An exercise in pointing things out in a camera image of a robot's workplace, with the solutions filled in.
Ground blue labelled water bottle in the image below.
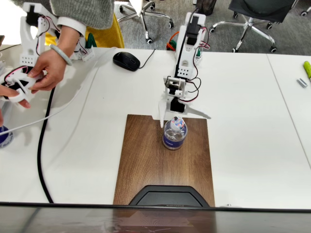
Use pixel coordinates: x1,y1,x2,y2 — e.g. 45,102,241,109
162,116,189,150

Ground white leader robot arm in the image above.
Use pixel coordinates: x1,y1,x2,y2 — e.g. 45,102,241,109
0,2,95,104

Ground person's left forearm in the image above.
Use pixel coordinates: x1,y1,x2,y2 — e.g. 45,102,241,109
57,26,81,53

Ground person's left hand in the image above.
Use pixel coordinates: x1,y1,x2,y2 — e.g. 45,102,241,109
27,50,69,94

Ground person's right hand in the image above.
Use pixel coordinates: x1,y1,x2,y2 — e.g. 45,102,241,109
0,85,32,109

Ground brown wooden board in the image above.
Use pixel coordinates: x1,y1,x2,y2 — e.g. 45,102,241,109
113,114,216,207

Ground black computer mouse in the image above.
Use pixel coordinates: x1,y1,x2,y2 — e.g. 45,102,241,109
112,51,141,72

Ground black monitor stand base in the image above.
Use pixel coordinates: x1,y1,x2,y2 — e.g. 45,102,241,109
128,185,210,207

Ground black waste bin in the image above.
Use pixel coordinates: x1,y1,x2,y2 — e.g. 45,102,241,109
195,0,217,16

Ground black office chair chrome base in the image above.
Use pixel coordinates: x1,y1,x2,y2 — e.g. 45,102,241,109
209,0,300,53

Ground grey knitted sweater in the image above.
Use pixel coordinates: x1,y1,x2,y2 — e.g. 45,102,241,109
9,0,115,37

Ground blue white cup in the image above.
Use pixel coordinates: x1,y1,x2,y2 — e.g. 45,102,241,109
0,125,14,149

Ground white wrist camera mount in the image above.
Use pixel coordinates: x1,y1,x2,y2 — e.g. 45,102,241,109
163,75,189,99

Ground thin black mouse cable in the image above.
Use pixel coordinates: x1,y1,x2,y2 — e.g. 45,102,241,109
137,48,156,70

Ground orange cable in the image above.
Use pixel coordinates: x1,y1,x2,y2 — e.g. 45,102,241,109
166,30,181,50

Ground yellow corduroy trousers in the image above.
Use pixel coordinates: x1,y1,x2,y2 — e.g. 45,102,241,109
45,12,125,49

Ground white cable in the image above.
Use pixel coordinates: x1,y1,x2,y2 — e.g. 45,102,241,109
0,47,118,136

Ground pale green jade bracelet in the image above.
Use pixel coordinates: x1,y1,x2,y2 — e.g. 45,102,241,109
50,44,74,67

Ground thick black cable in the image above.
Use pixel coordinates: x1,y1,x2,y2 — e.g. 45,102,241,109
36,86,56,204

